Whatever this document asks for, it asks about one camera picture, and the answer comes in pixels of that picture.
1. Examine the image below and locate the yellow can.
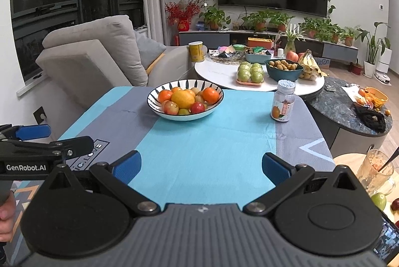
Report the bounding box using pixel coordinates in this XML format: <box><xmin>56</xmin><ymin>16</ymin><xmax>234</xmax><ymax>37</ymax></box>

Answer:
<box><xmin>189</xmin><ymin>41</ymin><xmax>205</xmax><ymax>63</ymax></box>

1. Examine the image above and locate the glass mug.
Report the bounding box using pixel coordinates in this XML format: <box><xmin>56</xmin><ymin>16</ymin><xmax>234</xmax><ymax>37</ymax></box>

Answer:
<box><xmin>356</xmin><ymin>149</ymin><xmax>396</xmax><ymax>196</ymax></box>

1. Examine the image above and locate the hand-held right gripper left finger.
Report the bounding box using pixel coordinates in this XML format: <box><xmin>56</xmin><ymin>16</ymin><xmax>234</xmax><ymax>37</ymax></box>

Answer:
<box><xmin>44</xmin><ymin>150</ymin><xmax>161</xmax><ymax>218</ymax></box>

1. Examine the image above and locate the white black striped bowl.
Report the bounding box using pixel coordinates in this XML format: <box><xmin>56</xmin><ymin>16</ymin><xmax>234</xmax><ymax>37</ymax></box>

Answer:
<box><xmin>147</xmin><ymin>80</ymin><xmax>224</xmax><ymax>122</ymax></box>

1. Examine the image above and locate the orange plastic basket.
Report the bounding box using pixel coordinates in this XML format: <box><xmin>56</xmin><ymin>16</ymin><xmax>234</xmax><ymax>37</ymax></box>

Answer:
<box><xmin>364</xmin><ymin>87</ymin><xmax>389</xmax><ymax>108</ymax></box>

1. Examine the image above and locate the potted green plant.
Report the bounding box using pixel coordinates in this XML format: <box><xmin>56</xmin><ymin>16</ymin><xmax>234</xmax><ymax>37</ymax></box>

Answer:
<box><xmin>243</xmin><ymin>10</ymin><xmax>272</xmax><ymax>32</ymax></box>
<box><xmin>199</xmin><ymin>5</ymin><xmax>231</xmax><ymax>31</ymax></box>
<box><xmin>324</xmin><ymin>22</ymin><xmax>345</xmax><ymax>44</ymax></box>
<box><xmin>301</xmin><ymin>18</ymin><xmax>325</xmax><ymax>38</ymax></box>
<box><xmin>270</xmin><ymin>11</ymin><xmax>295</xmax><ymax>32</ymax></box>
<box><xmin>343</xmin><ymin>26</ymin><xmax>359</xmax><ymax>47</ymax></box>

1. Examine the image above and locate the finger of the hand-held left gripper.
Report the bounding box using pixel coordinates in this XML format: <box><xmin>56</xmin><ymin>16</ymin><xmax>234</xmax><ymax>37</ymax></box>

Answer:
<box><xmin>0</xmin><ymin>135</ymin><xmax>95</xmax><ymax>162</ymax></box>
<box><xmin>0</xmin><ymin>124</ymin><xmax>52</xmax><ymax>143</ymax></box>

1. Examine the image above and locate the glass plate of snacks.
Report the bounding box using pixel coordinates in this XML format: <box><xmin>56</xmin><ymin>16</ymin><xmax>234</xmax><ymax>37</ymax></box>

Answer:
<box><xmin>207</xmin><ymin>49</ymin><xmax>245</xmax><ymax>63</ymax></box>

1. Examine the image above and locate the orange box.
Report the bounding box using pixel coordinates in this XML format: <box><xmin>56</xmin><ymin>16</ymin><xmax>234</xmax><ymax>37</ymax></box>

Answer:
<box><xmin>248</xmin><ymin>38</ymin><xmax>273</xmax><ymax>49</ymax></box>

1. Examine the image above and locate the pile of longans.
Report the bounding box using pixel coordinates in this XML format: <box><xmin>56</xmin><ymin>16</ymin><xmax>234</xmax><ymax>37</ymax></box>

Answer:
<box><xmin>269</xmin><ymin>59</ymin><xmax>298</xmax><ymax>71</ymax></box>

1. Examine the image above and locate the grey sofa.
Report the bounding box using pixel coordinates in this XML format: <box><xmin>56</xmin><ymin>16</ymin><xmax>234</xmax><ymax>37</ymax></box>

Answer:
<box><xmin>35</xmin><ymin>15</ymin><xmax>195</xmax><ymax>112</ymax></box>

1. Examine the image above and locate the blue grey tablecloth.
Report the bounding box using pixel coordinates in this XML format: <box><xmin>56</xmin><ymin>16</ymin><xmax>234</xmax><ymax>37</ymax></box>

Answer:
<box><xmin>0</xmin><ymin>86</ymin><xmax>336</xmax><ymax>255</ymax></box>

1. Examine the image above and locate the white vacuum dock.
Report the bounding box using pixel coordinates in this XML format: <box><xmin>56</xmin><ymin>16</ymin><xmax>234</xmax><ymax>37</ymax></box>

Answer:
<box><xmin>379</xmin><ymin>47</ymin><xmax>393</xmax><ymax>73</ymax></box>

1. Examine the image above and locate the glass vase with plant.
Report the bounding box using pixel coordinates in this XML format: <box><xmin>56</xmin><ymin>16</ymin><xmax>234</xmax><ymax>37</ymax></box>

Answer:
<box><xmin>277</xmin><ymin>24</ymin><xmax>307</xmax><ymax>52</ymax></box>

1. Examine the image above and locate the plastic vitamin bottle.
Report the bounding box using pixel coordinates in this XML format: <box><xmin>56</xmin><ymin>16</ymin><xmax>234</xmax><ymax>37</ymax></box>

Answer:
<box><xmin>271</xmin><ymin>79</ymin><xmax>296</xmax><ymax>123</ymax></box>

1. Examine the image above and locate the black smartphone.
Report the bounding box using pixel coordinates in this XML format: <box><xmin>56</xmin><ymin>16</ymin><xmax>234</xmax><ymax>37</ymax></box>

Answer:
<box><xmin>372</xmin><ymin>215</ymin><xmax>399</xmax><ymax>264</ymax></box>

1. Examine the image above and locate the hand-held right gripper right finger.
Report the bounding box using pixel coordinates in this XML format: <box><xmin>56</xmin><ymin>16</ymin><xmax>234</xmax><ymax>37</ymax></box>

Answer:
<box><xmin>243</xmin><ymin>153</ymin><xmax>364</xmax><ymax>216</ymax></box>

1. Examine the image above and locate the bunch of bananas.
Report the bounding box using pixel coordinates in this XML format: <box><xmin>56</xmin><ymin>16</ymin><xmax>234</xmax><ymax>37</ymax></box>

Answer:
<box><xmin>298</xmin><ymin>49</ymin><xmax>325</xmax><ymax>81</ymax></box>

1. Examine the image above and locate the black wall outlet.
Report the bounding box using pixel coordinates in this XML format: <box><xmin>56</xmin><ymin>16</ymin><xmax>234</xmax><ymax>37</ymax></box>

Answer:
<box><xmin>35</xmin><ymin>106</ymin><xmax>48</xmax><ymax>126</ymax></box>

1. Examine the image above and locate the yellow pillow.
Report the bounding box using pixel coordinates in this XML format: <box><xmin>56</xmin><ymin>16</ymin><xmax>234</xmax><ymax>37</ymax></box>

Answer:
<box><xmin>146</xmin><ymin>53</ymin><xmax>166</xmax><ymax>74</ymax></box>

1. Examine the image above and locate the grey throw pillow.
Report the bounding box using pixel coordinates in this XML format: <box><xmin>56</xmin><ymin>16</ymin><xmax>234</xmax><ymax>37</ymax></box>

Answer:
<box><xmin>135</xmin><ymin>32</ymin><xmax>167</xmax><ymax>70</ymax></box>

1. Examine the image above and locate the grey television cabinet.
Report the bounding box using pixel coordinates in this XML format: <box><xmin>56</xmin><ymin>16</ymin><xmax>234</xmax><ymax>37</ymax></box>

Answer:
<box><xmin>179</xmin><ymin>29</ymin><xmax>359</xmax><ymax>63</ymax></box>

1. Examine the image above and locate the tray of green apples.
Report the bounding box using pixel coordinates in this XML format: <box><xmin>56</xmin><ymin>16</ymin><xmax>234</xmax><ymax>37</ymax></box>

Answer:
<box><xmin>236</xmin><ymin>61</ymin><xmax>265</xmax><ymax>88</ymax></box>

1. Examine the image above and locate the white paper sheet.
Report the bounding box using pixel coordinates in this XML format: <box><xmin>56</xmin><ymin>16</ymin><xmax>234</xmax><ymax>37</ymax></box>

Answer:
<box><xmin>340</xmin><ymin>85</ymin><xmax>362</xmax><ymax>102</ymax></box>

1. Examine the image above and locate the black cloth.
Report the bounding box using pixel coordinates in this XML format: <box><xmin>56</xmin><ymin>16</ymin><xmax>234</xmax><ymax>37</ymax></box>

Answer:
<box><xmin>355</xmin><ymin>105</ymin><xmax>387</xmax><ymax>133</ymax></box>

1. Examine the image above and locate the red flower bouquet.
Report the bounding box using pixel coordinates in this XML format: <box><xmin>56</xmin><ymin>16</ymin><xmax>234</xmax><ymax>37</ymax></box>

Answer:
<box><xmin>165</xmin><ymin>0</ymin><xmax>206</xmax><ymax>26</ymax></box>

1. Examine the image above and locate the dark marble round table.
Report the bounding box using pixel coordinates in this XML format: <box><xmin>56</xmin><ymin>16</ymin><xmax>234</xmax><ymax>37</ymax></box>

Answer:
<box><xmin>304</xmin><ymin>78</ymin><xmax>394</xmax><ymax>155</ymax></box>

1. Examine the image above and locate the large yellow lemon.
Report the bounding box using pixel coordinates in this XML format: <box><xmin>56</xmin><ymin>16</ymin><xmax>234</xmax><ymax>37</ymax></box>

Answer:
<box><xmin>171</xmin><ymin>89</ymin><xmax>196</xmax><ymax>109</ymax></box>

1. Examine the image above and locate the round wooden side table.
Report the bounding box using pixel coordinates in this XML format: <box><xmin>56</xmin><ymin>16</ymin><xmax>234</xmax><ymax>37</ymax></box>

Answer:
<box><xmin>333</xmin><ymin>153</ymin><xmax>399</xmax><ymax>224</ymax></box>

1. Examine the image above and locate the white round coffee table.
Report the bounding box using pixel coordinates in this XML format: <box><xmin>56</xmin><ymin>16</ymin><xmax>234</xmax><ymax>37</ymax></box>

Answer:
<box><xmin>195</xmin><ymin>52</ymin><xmax>325</xmax><ymax>96</ymax></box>

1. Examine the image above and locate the dark teal bowl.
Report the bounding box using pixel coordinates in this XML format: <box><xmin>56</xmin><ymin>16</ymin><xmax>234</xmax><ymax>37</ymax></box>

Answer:
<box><xmin>265</xmin><ymin>59</ymin><xmax>304</xmax><ymax>82</ymax></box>

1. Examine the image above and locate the tall plant white pot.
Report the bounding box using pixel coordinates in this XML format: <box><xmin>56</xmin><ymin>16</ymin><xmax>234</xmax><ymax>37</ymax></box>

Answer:
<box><xmin>355</xmin><ymin>22</ymin><xmax>392</xmax><ymax>78</ymax></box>

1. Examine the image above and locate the teal snack basket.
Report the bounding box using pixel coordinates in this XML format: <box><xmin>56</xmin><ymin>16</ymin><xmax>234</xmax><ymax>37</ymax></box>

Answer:
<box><xmin>244</xmin><ymin>50</ymin><xmax>272</xmax><ymax>64</ymax></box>

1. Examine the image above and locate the metal spoon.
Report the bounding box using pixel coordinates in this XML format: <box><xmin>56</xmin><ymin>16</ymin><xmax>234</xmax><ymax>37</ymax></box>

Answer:
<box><xmin>379</xmin><ymin>147</ymin><xmax>399</xmax><ymax>172</ymax></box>

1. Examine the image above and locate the single green apple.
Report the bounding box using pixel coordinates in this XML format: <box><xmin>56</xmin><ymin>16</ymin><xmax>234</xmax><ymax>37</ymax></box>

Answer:
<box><xmin>371</xmin><ymin>193</ymin><xmax>387</xmax><ymax>211</ymax></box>

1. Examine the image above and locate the white robot vacuum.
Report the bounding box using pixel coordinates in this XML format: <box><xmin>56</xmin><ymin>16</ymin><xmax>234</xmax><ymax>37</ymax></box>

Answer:
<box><xmin>374</xmin><ymin>72</ymin><xmax>393</xmax><ymax>85</ymax></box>

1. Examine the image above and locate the person's left hand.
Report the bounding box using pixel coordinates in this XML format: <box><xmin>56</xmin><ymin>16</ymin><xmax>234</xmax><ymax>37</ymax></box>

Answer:
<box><xmin>0</xmin><ymin>191</ymin><xmax>16</xmax><ymax>242</ymax></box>

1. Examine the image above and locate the cardboard box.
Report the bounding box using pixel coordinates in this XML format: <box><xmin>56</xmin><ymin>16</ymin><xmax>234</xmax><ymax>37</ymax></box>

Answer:
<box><xmin>313</xmin><ymin>57</ymin><xmax>331</xmax><ymax>70</ymax></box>

